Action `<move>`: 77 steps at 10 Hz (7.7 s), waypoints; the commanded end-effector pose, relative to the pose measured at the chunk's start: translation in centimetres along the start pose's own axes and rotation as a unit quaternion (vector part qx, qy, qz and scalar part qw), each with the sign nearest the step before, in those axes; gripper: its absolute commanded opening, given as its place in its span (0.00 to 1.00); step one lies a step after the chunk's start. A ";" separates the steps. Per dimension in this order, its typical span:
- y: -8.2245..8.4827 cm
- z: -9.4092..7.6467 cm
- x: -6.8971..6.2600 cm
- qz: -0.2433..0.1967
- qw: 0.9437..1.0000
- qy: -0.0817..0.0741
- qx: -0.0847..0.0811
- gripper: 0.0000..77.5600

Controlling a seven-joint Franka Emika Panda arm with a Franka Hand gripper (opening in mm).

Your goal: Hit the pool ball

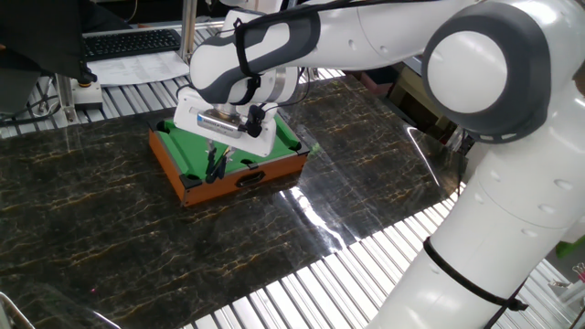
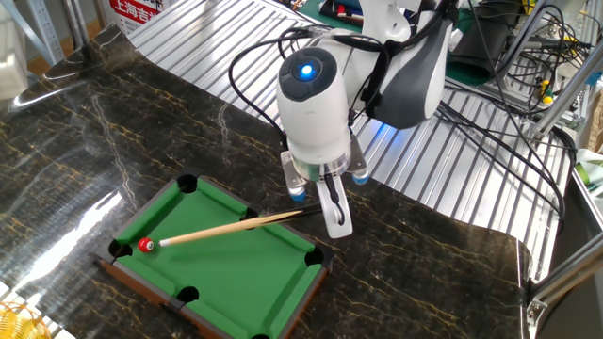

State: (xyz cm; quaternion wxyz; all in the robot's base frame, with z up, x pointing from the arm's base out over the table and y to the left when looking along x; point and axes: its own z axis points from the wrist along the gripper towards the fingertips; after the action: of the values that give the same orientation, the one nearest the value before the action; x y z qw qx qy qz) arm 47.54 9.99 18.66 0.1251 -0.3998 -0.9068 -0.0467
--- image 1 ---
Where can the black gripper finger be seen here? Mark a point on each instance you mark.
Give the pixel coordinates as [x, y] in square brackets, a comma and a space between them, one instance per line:
[210, 160]
[225, 162]

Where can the aluminium angle bracket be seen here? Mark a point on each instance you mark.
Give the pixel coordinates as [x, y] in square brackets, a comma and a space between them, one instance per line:
[66, 100]

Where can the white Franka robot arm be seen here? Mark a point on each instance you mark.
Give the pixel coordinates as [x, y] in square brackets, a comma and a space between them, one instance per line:
[503, 205]

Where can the black computer keyboard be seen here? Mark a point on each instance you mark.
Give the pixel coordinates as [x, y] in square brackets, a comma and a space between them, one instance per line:
[132, 43]

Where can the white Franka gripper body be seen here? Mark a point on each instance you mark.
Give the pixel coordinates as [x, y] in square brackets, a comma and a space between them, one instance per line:
[265, 144]

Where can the mini pool table green felt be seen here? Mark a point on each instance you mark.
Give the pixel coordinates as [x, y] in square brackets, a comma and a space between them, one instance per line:
[192, 155]

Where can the black monitor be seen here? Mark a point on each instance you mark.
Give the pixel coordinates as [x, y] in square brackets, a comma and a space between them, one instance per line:
[36, 36]

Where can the black marble pattern mat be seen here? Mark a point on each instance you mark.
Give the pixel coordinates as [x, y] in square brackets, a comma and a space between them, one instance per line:
[114, 237]

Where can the white paper sheet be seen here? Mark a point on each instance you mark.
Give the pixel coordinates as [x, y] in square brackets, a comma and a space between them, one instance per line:
[137, 68]

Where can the aluminium profile post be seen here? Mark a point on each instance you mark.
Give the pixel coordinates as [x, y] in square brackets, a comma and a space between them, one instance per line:
[188, 27]

